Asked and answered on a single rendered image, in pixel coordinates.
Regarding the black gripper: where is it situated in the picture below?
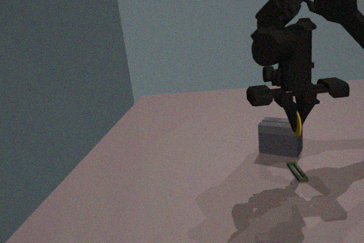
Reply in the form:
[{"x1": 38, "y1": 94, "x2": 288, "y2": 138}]
[{"x1": 246, "y1": 56, "x2": 349, "y2": 132}]

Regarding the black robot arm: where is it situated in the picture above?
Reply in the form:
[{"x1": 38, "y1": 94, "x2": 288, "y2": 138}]
[{"x1": 250, "y1": 0, "x2": 364, "y2": 87}]

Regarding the dark green rectangular frame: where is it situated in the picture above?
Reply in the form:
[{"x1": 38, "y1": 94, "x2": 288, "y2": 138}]
[{"x1": 287, "y1": 161, "x2": 308, "y2": 182}]

